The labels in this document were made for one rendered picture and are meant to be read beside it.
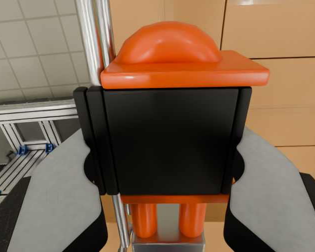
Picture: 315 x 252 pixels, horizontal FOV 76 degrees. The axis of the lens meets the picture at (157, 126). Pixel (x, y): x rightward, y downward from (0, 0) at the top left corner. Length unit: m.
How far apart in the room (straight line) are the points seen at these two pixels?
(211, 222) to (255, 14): 0.66
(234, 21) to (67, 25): 0.96
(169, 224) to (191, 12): 0.68
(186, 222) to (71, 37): 1.32
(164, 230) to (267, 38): 0.76
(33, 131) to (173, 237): 1.39
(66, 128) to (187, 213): 1.28
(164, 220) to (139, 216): 0.04
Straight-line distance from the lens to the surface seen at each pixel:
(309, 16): 0.92
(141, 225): 0.18
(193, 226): 0.18
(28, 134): 1.55
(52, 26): 1.45
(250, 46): 0.84
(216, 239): 0.48
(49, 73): 1.53
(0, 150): 1.74
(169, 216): 0.20
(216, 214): 0.44
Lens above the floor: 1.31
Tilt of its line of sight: 60 degrees down
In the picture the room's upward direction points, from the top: 180 degrees counter-clockwise
